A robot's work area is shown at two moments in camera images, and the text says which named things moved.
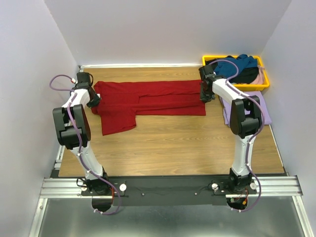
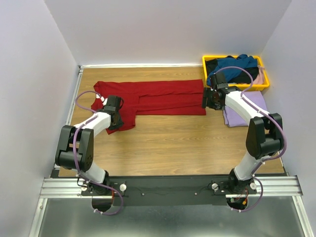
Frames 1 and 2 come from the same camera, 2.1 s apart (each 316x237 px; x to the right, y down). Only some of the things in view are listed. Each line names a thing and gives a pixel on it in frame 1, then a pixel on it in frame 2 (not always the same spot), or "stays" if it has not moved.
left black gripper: (97, 99) → (119, 124)
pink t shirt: (259, 78) stays
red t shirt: (120, 101) stays
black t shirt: (246, 76) stays
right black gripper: (204, 98) → (207, 92)
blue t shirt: (226, 69) stays
